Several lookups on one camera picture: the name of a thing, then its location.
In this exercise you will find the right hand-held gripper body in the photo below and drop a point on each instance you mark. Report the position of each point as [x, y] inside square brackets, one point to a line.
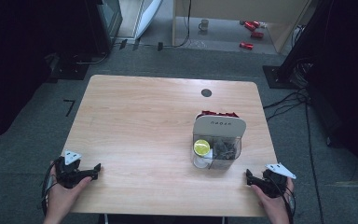
[273, 182]

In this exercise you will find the dark tea bags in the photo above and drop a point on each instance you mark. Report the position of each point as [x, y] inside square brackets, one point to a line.
[227, 149]

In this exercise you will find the person's right hand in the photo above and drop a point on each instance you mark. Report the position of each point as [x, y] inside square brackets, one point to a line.
[273, 207]

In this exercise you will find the black flat floor base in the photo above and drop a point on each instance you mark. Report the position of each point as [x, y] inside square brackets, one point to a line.
[70, 70]

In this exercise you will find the yellow lid capsule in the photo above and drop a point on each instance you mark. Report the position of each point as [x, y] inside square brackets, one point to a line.
[201, 147]

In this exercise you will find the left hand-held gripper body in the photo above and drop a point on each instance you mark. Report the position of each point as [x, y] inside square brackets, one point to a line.
[68, 174]

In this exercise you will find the grey mug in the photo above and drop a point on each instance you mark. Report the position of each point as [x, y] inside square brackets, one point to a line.
[203, 25]

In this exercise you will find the black cabinet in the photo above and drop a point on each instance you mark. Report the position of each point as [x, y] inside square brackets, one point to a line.
[104, 25]

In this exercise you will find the red can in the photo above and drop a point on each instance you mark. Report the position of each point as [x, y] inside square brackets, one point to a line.
[246, 45]
[257, 34]
[251, 25]

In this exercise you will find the clear organizer box white lid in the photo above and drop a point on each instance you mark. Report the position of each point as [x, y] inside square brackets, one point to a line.
[219, 141]

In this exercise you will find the white small cup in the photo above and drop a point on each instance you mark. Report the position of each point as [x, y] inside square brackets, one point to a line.
[202, 161]

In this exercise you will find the dark round table grommet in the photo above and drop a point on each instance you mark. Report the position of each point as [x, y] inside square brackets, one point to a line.
[206, 92]

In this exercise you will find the person's left hand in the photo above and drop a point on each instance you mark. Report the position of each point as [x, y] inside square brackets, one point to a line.
[62, 199]

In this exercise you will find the white board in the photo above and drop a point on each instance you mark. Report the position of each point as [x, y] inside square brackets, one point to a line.
[147, 17]

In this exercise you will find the red packets in organizer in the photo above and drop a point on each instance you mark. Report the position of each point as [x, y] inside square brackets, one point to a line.
[219, 113]

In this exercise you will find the black stand base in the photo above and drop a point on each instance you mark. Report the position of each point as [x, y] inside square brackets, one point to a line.
[276, 76]

